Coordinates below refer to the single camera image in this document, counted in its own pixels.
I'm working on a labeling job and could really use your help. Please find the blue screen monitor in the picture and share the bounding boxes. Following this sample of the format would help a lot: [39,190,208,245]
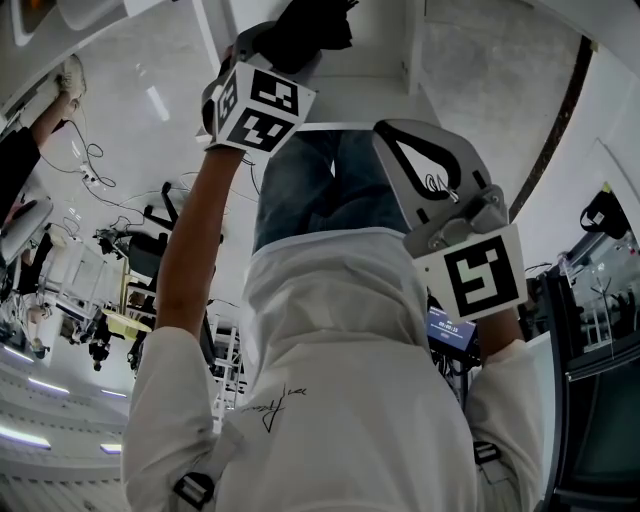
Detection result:
[424,304,480,354]

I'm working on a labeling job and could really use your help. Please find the person's white shirt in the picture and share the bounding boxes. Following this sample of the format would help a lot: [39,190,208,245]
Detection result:
[121,227,546,512]

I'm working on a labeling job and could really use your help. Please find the pale yellow table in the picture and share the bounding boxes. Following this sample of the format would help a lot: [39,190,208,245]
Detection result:
[101,307,153,335]

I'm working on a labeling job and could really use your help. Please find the grey padded chair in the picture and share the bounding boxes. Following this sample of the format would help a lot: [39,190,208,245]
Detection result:
[0,197,55,261]

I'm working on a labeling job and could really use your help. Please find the shoulder strap with black buckle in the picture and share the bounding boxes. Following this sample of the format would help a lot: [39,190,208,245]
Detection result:
[472,439,501,466]
[172,472,219,511]

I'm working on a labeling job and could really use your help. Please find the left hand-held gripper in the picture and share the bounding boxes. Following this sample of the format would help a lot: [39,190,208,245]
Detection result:
[201,20,320,155]

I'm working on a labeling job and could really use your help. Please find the ceiling strip lights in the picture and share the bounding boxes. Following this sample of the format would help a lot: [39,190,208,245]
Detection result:
[0,344,129,456]

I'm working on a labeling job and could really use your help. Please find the person's right forearm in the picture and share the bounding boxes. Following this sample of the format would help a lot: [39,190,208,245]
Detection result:
[477,304,526,362]

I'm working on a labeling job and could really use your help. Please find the person's left forearm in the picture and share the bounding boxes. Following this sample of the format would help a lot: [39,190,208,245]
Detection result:
[154,143,251,342]

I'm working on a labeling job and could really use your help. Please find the person's blue jeans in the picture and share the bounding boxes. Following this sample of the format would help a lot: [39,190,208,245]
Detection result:
[253,130,416,254]

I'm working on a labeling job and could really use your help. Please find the black equipment with cables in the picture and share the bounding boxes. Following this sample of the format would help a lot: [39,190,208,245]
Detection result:
[519,262,569,331]

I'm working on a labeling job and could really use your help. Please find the dark baseboard strip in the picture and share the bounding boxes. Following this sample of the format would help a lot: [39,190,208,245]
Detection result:
[509,34,596,221]

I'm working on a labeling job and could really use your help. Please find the black office chair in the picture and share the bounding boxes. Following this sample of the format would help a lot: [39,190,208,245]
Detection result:
[127,180,181,281]

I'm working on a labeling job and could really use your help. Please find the black bag with white tag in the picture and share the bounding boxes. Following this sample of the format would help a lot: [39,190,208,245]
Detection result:
[579,189,632,240]

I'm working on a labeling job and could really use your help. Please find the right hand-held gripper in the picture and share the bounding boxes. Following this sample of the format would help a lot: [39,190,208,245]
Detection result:
[372,119,531,322]

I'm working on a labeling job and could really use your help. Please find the white chair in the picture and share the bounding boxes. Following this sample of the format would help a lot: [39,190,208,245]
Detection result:
[9,0,126,49]

